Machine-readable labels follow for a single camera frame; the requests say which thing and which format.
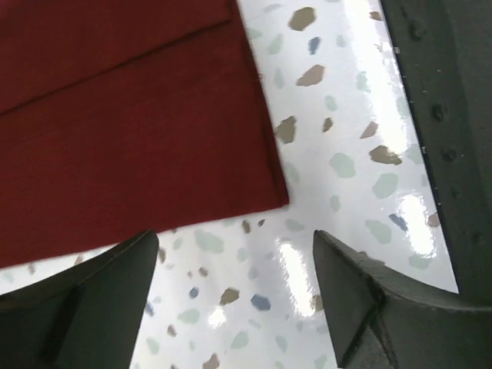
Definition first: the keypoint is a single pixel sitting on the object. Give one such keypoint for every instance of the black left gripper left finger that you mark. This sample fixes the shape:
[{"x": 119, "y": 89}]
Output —
[{"x": 85, "y": 317}]

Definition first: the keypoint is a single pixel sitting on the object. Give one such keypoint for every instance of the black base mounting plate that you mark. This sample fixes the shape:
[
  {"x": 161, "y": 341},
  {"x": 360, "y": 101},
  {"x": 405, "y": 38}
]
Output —
[{"x": 444, "y": 54}]

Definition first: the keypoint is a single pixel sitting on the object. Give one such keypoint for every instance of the dark red t shirt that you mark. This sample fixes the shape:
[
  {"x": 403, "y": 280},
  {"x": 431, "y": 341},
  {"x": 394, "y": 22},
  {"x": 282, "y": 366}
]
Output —
[{"x": 123, "y": 116}]

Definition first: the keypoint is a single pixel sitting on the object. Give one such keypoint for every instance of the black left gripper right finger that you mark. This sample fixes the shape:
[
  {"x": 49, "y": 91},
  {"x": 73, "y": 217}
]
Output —
[{"x": 380, "y": 318}]

